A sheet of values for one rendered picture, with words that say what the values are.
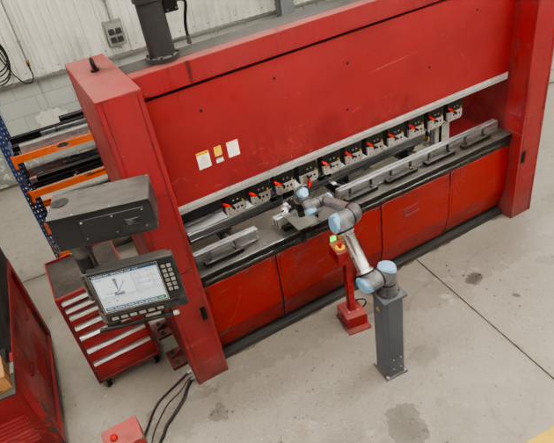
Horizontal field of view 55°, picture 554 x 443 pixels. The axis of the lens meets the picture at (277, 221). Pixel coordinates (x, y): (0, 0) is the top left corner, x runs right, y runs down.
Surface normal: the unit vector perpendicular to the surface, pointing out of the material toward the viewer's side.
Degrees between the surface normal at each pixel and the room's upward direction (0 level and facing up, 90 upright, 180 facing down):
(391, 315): 90
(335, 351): 0
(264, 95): 90
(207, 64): 90
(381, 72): 90
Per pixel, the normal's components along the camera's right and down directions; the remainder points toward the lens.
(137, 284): 0.19, 0.55
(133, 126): 0.48, 0.45
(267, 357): -0.15, -0.80
